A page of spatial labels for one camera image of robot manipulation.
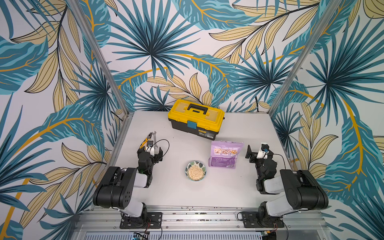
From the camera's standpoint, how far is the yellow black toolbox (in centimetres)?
95

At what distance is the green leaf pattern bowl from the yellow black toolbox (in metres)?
0.21

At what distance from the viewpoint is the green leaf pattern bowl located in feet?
2.84
